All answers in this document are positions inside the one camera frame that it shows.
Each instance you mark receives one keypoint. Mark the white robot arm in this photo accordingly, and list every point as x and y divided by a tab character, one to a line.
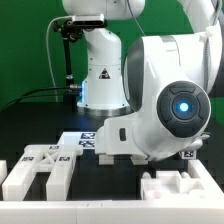
166	81

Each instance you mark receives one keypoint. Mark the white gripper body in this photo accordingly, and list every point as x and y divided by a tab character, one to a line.
115	138

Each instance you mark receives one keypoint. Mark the black camera on stand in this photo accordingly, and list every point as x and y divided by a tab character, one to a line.
73	26

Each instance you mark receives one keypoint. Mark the white marker base plate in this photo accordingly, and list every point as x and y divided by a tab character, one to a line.
85	139

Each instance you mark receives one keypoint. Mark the white tagged cube right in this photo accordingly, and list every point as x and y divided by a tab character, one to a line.
188	155

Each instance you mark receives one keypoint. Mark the black camera stand pole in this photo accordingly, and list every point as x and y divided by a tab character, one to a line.
70	98

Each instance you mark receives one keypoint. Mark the white chair back frame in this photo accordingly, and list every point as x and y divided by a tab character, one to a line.
56	160

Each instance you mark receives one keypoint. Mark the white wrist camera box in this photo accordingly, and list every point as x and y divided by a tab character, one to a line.
198	143

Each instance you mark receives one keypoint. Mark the white block at left edge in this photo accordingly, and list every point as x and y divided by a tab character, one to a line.
3	170

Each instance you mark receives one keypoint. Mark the white chair seat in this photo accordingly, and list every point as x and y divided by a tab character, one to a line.
169	185

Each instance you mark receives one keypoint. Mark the white obstacle wall frame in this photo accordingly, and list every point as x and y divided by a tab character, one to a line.
154	211

